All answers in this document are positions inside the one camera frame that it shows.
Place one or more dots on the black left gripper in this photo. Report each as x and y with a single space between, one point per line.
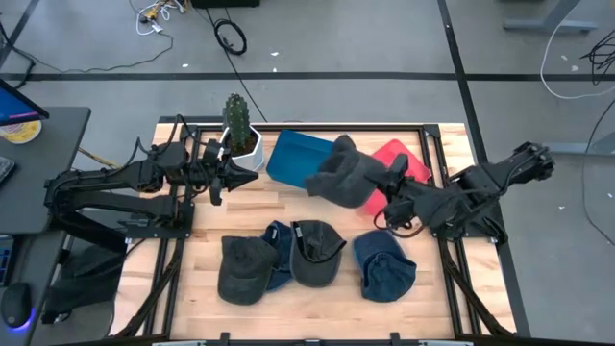
216 173

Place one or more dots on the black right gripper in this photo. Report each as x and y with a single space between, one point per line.
396 192

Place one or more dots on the red plastic bin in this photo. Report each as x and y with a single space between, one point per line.
414 165

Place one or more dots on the dark grey fleece hat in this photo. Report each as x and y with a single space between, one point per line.
341 178

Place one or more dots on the blue denim baseball cap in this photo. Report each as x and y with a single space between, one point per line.
384 269

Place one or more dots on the navy blue baseball cap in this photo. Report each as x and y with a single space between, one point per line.
281 245

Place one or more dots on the dark grey baseball cap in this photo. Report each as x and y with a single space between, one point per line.
245 274

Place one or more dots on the grey cap with white label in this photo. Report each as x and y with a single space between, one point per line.
314 269

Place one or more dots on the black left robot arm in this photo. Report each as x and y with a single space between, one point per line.
96 187

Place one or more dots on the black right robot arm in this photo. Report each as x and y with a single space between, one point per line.
480 192

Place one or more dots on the white angular plant pot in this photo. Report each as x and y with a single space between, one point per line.
254 158

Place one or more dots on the green cactus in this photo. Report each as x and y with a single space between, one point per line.
236 120

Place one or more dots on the blue plastic bin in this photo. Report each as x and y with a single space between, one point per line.
293 158

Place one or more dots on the black box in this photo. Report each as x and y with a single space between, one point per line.
226 3

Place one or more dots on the grey desk foot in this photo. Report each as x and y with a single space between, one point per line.
576 148

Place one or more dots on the black bag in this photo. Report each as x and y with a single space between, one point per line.
81 283

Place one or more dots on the black desk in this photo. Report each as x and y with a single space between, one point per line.
48 168

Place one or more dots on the yellow round disc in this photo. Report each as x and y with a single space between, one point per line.
24 133

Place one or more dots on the grey desk leg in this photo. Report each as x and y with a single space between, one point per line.
548 25

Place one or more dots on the dark keyboard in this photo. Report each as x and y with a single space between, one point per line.
5 170

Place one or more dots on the black computer mouse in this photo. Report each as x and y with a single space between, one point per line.
15 305

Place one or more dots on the black aluminium table frame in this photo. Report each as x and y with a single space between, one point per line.
375 127

